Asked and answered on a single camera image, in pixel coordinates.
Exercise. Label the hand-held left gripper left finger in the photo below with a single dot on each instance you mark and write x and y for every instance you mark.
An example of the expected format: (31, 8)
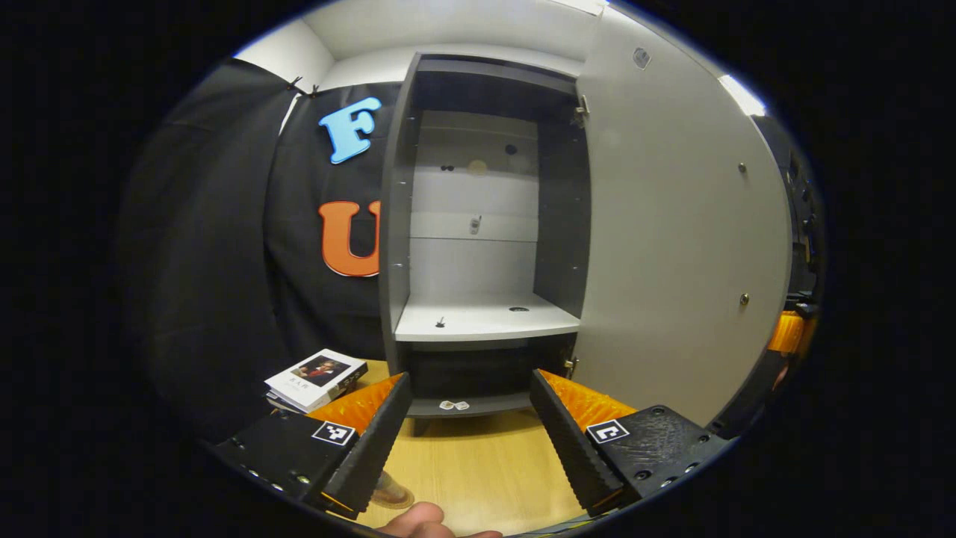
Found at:
(370, 448)

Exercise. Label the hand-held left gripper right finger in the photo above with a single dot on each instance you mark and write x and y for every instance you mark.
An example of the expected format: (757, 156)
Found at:
(571, 448)

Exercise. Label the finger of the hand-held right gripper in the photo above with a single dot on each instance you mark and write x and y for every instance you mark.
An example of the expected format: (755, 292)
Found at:
(788, 332)

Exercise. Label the round brown coaster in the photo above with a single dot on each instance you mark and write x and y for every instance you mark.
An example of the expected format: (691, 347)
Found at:
(396, 493)

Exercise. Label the beige cabinet door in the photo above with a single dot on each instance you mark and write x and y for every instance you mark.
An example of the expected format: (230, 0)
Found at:
(672, 224)

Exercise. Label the grey cabinet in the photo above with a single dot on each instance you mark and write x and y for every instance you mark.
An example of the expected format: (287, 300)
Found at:
(478, 261)

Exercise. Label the metal door hinge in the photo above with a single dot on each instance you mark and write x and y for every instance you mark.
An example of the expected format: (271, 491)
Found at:
(571, 366)
(580, 110)

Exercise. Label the grey cabinet shelf board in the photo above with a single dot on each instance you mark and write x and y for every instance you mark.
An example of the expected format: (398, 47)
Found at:
(485, 321)

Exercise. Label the white book with portrait cover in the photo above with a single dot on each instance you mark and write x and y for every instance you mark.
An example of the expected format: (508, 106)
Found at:
(317, 377)

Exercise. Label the dark book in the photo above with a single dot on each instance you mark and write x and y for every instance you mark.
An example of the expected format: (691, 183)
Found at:
(280, 403)

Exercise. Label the ceiling light panel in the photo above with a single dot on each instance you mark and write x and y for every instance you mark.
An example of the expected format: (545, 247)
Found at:
(579, 6)
(743, 96)

